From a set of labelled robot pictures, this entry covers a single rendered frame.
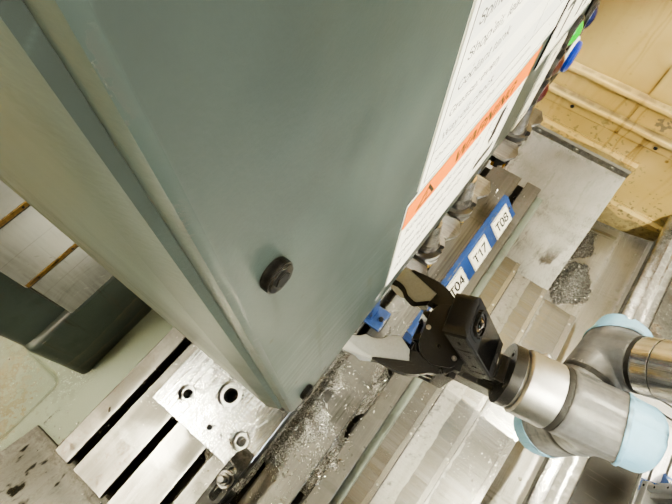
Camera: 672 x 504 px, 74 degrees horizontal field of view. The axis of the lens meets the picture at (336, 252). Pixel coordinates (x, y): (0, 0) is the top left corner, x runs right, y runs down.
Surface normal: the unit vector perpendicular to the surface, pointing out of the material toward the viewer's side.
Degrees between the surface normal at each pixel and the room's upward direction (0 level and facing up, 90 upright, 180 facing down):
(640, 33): 90
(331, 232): 90
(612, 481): 0
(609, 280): 17
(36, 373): 0
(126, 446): 0
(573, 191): 24
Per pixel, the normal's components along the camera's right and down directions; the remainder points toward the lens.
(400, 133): 0.79, 0.54
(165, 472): 0.01, -0.45
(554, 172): -0.24, -0.13
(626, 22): -0.61, 0.70
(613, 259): -0.22, -0.59
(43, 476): 0.26, -0.70
